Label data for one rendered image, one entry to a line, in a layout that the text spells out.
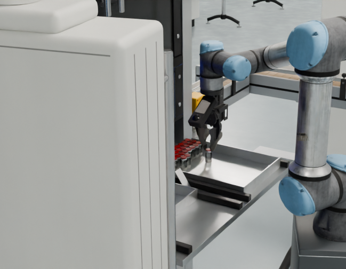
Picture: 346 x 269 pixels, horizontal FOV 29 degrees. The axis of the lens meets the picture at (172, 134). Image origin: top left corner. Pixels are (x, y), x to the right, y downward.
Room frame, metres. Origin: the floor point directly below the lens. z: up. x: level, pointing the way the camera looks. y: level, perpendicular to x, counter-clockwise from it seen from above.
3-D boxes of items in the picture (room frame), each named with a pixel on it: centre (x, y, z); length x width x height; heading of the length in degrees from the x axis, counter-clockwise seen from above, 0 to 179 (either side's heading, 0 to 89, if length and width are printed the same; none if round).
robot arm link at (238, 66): (1.99, -0.20, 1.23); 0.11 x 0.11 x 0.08; 33
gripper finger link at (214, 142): (2.06, -0.15, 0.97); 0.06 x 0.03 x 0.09; 147
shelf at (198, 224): (1.87, -0.01, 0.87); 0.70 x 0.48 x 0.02; 147
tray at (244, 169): (1.99, -0.14, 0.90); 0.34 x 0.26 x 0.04; 57
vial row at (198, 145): (2.05, -0.05, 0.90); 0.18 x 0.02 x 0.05; 147
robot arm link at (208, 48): (2.06, -0.13, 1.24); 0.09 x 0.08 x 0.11; 33
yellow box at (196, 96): (2.33, -0.08, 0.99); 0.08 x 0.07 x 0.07; 57
